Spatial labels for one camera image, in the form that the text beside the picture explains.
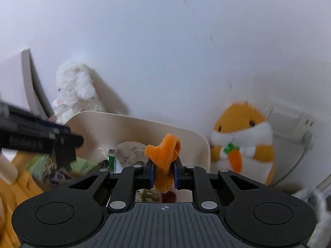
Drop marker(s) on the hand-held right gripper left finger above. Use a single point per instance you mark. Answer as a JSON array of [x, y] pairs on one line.
[[151, 176]]

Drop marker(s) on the orange velvet scrunchie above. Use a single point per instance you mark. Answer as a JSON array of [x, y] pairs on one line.
[[164, 160]]

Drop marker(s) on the grey-beige crumpled cloth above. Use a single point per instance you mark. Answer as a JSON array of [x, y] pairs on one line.
[[132, 153]]

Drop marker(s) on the green and white small box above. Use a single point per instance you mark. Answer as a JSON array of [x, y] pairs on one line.
[[112, 161]]

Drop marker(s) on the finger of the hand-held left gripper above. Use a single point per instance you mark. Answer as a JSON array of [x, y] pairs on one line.
[[33, 131]]

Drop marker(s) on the beige leaning board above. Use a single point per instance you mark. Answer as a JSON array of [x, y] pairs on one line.
[[28, 82]]

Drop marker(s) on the white wall socket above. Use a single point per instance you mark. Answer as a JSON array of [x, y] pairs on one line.
[[287, 118]]

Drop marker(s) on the cream plastic storage bin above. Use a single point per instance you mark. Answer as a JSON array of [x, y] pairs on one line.
[[155, 126]]

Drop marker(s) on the yellow cloth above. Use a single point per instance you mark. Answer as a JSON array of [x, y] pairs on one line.
[[15, 206]]

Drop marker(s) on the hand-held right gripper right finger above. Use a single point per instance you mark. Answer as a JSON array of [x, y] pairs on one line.
[[176, 175]]

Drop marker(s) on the orange and white plush hamster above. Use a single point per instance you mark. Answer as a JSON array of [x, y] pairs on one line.
[[243, 144]]

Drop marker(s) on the green patterned packet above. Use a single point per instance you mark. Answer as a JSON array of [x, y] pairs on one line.
[[85, 166]]

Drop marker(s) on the white plush rabbit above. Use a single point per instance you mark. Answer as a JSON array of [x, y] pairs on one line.
[[75, 90]]

